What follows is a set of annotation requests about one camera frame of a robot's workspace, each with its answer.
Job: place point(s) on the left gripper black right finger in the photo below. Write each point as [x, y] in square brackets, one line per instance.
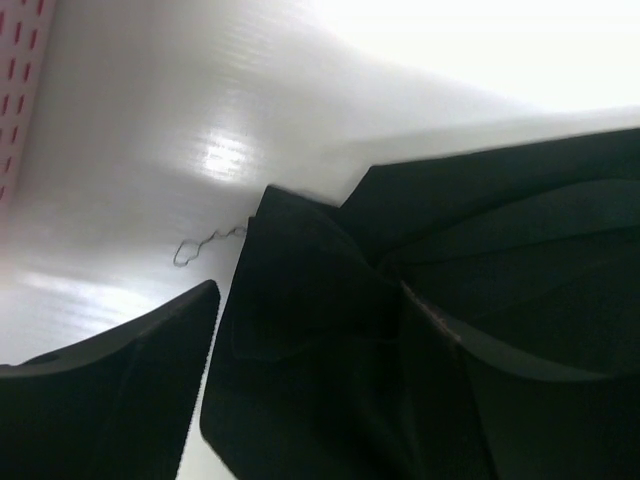
[483, 409]

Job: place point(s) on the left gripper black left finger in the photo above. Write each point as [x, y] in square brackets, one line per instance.
[115, 406]

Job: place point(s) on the black t shirt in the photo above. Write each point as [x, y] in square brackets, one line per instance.
[535, 245]

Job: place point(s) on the white plastic basket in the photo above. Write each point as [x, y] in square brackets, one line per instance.
[25, 27]

